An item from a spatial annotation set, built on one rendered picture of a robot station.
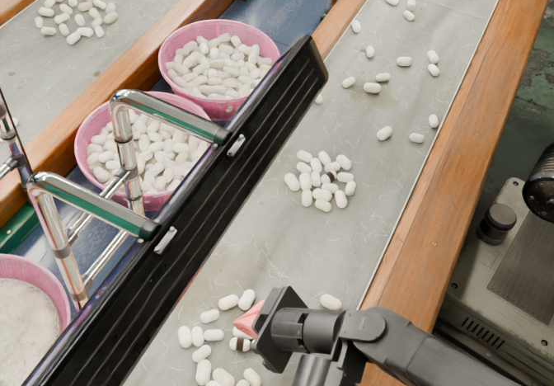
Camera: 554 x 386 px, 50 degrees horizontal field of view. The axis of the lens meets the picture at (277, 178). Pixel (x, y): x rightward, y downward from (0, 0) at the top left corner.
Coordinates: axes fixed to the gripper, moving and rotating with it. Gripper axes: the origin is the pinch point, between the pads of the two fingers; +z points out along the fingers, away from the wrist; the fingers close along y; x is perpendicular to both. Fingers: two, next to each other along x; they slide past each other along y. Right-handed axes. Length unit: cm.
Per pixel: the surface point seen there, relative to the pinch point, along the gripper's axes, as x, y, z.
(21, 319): -14.4, 11.9, 30.3
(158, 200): -10.7, -18.0, 25.9
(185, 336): -0.5, 3.1, 9.6
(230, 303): 1.9, -5.1, 7.3
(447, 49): 12, -89, -1
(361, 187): 9.7, -39.1, 1.1
